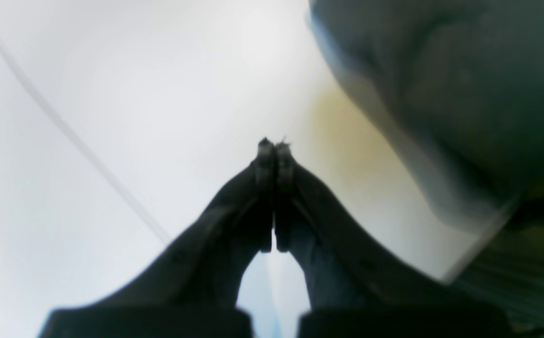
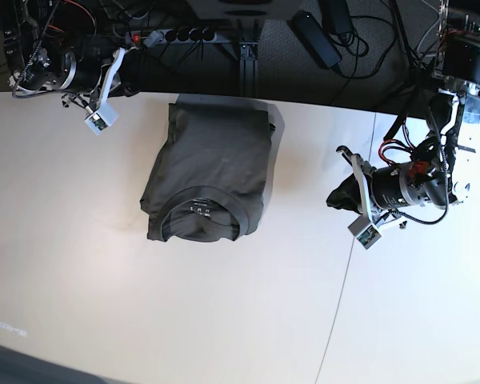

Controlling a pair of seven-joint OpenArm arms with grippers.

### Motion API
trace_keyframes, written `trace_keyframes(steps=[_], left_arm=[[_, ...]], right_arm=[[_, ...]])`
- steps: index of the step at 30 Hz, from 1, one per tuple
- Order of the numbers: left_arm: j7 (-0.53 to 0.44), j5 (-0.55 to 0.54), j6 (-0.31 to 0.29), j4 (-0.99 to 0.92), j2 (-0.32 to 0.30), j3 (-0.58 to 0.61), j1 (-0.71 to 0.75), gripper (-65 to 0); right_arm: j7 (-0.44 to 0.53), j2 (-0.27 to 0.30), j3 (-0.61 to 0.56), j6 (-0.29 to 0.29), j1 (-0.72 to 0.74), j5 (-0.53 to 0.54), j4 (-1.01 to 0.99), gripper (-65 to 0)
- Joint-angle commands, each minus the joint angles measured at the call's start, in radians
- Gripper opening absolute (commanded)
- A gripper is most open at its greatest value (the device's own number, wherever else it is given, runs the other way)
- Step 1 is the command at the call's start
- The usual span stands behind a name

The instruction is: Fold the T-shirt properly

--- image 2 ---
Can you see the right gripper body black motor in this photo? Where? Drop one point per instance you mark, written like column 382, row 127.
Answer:
column 83, row 79

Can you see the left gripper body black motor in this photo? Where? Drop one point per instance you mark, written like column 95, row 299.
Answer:
column 413, row 176

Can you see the grey T-shirt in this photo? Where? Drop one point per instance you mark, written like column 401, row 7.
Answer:
column 209, row 178

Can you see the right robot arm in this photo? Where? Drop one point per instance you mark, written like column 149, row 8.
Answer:
column 66, row 47

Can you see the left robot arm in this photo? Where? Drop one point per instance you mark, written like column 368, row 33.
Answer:
column 448, row 113

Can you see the white power strip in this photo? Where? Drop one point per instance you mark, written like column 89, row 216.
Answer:
column 185, row 35

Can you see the black tripod stand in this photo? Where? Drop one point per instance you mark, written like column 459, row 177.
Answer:
column 408, row 48

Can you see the black power adapter brick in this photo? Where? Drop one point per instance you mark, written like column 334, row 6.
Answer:
column 316, row 43

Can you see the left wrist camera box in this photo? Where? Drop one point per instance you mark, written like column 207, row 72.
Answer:
column 365, row 232

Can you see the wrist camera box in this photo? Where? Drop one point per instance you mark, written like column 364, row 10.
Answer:
column 365, row 232
column 101, row 118

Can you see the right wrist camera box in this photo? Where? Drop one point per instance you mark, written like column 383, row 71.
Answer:
column 101, row 118

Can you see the aluminium table frame leg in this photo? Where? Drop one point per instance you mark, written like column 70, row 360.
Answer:
column 241, row 46

